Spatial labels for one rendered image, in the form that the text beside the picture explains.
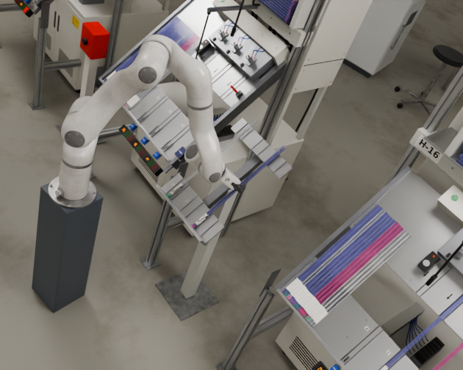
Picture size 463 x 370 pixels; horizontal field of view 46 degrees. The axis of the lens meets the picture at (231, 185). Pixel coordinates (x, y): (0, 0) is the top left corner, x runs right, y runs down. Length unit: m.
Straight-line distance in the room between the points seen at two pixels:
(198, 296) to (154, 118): 0.97
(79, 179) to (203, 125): 0.56
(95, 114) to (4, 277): 1.21
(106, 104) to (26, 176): 1.51
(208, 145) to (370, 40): 3.74
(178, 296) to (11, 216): 1.00
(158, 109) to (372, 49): 3.21
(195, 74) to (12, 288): 1.52
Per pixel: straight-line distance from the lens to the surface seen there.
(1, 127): 3.72
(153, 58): 1.81
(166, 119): 2.67
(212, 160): 1.98
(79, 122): 1.99
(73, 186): 2.24
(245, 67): 2.59
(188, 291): 2.90
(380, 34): 5.50
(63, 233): 2.35
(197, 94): 1.89
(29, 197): 3.28
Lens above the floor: 2.35
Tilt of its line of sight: 40 degrees down
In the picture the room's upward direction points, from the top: 22 degrees clockwise
